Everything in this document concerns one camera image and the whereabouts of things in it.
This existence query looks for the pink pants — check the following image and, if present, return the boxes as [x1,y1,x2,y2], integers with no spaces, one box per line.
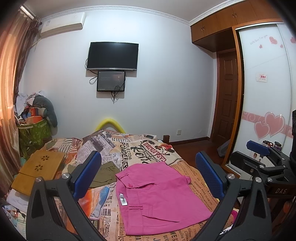
[116,162,212,236]

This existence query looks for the olive green pants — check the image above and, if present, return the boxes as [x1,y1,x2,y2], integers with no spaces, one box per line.
[89,162,120,188]

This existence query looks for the newspaper print bed cover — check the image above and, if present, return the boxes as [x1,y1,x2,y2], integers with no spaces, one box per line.
[39,129,239,241]

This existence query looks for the brown wooden door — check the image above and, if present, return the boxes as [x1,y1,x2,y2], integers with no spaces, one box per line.
[211,50,238,146]

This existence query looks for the yellow foam headboard guard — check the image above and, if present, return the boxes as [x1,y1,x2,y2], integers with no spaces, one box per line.
[95,118,126,133]

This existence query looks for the green storage bag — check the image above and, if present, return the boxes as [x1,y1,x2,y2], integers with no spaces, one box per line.
[17,119,52,160]

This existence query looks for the grey plush toy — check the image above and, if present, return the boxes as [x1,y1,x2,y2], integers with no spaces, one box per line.
[33,95,58,128]

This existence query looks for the white heart wardrobe door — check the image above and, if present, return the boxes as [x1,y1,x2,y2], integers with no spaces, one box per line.
[233,23,295,167]

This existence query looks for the wooden overhead cabinet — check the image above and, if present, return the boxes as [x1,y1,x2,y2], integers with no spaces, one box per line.
[190,0,285,53]

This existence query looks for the white air conditioner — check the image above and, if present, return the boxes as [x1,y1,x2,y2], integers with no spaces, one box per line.
[40,12,86,38]

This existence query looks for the brown striped curtain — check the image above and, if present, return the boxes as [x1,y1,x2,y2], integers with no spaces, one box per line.
[1,9,41,197]

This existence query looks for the small black wall monitor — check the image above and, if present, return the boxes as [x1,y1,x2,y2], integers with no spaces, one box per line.
[96,71,126,92]

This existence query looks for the black wall television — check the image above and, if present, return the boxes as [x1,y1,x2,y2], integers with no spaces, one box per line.
[86,42,139,71]

